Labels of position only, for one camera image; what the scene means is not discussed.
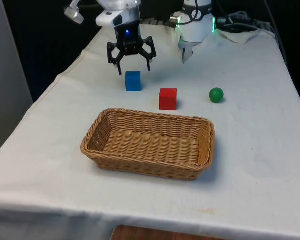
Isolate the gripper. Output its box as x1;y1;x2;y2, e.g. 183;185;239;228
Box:
106;20;157;76

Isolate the blue cube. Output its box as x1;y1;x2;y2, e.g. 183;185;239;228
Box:
124;70;143;92

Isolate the green ball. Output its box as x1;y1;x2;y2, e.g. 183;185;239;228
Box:
208;87;225;104

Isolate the wicker basket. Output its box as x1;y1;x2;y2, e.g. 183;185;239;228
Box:
80;107;217;182

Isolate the red cube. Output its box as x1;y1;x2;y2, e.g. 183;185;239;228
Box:
158;87;178;111

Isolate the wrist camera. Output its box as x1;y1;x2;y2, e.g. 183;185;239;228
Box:
95;10;125;27

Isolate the black cable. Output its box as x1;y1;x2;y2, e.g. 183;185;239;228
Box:
216;12;261;33
263;0;289;65

